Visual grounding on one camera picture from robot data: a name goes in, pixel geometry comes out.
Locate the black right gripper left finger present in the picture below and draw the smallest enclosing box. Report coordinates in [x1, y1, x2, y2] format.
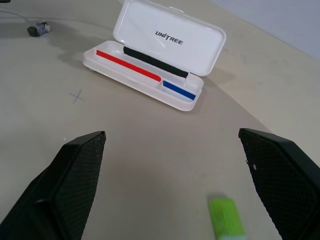
[0, 130, 107, 240]

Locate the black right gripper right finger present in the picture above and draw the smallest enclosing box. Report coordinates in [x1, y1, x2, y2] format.
[238, 127, 320, 240]

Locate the white open pencil case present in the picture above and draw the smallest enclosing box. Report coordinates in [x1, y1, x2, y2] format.
[82, 0, 227, 112]

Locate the green eraser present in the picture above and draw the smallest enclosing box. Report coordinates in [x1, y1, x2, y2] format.
[208, 194, 248, 240]

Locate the small dark wrapped object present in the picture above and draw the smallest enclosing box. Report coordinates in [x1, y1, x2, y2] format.
[26, 21, 52, 38]

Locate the thin white cable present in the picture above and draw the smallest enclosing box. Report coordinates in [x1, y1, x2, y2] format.
[0, 7, 46, 21]

